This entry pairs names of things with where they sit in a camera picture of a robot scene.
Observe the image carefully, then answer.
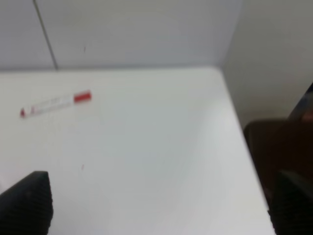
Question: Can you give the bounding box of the red white marker pen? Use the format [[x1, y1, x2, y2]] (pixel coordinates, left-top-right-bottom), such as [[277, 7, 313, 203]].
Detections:
[[20, 91, 92, 118]]

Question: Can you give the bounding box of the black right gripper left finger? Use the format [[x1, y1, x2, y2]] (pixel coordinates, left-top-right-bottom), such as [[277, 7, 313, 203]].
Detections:
[[0, 171, 53, 235]]

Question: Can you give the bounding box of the dark brown chair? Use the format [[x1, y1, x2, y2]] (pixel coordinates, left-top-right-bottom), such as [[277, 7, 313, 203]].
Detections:
[[244, 86, 313, 204]]

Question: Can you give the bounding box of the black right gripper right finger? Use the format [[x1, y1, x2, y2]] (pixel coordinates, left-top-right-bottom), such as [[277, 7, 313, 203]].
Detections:
[[269, 171, 313, 235]]

